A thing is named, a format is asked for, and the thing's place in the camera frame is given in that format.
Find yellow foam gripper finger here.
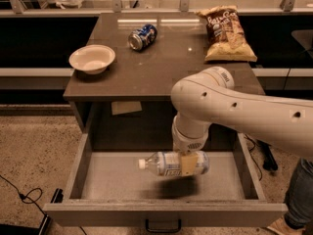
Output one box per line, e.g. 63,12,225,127
180,153,198,176

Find clear plastic water bottle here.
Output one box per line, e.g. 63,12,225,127
138,151,209,177

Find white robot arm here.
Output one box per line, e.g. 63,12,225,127
171,67,313,162

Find brown cabinet with top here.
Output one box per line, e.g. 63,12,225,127
63,12,266,153

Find open grey top drawer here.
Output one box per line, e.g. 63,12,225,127
44,125,287,228

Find black stand leg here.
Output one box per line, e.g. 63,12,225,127
258,141,278,171

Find paper label under tabletop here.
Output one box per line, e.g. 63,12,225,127
112,101,142,116

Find tan shoe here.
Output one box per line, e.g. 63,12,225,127
267,216,305,235

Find person leg in jeans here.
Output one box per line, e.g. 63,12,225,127
285,159,313,229

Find yellow brown chip bag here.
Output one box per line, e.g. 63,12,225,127
196,5,257,62

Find blue soda can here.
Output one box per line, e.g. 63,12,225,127
128,23,157,51

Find black device on floor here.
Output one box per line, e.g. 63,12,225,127
0,188,65,235

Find white paper bowl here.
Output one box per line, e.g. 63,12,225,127
68,44,115,74

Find black drawer handle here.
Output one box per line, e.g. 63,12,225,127
145,219,182,234

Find black floor cable left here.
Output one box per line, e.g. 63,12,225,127
0,174,47,215

